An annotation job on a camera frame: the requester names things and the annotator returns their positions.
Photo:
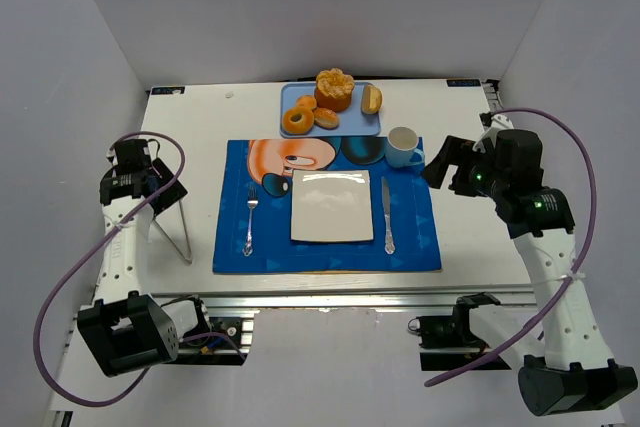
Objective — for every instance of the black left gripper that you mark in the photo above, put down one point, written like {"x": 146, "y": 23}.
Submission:
{"x": 163, "y": 187}

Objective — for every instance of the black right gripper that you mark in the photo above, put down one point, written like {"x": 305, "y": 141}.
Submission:
{"x": 459, "y": 173}

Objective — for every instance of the ring donut bread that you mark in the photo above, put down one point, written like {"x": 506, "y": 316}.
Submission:
{"x": 297, "y": 121}

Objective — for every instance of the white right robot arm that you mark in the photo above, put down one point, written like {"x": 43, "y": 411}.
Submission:
{"x": 492, "y": 215}

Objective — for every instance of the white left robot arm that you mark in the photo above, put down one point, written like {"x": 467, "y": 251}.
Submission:
{"x": 125, "y": 329}

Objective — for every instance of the cut half bread roll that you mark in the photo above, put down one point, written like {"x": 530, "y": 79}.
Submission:
{"x": 372, "y": 100}

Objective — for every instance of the tall orange cake bread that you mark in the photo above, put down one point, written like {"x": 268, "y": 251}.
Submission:
{"x": 334, "y": 89}

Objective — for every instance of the white and blue mug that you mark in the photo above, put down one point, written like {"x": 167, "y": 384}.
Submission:
{"x": 402, "y": 148}

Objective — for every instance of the right blue corner label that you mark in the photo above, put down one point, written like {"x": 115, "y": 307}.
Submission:
{"x": 463, "y": 82}

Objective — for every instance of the blue corner label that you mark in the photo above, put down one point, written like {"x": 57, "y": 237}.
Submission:
{"x": 463, "y": 82}
{"x": 167, "y": 90}

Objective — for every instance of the blue cartoon placemat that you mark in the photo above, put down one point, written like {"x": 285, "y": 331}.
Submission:
{"x": 271, "y": 163}

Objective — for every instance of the silver fork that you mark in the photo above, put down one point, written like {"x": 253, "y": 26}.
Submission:
{"x": 252, "y": 203}

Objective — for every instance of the light blue tray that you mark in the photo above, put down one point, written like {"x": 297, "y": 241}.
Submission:
{"x": 353, "y": 122}

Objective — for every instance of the silver table knife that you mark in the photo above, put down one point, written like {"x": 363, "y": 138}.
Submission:
{"x": 386, "y": 200}

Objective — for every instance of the glazed round bun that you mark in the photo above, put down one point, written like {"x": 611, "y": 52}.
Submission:
{"x": 326, "y": 118}

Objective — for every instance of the white square plate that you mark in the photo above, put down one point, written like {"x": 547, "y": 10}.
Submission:
{"x": 331, "y": 206}

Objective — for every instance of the left blue corner label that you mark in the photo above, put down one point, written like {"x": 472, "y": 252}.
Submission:
{"x": 167, "y": 90}

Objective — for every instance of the small round bun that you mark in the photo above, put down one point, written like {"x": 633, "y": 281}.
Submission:
{"x": 307, "y": 102}

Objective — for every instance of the aluminium frame rail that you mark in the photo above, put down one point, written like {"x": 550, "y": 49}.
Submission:
{"x": 385, "y": 299}

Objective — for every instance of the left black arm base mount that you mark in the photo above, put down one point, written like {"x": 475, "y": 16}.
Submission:
{"x": 229, "y": 344}

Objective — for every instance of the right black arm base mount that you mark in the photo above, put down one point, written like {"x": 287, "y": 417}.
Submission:
{"x": 447, "y": 341}

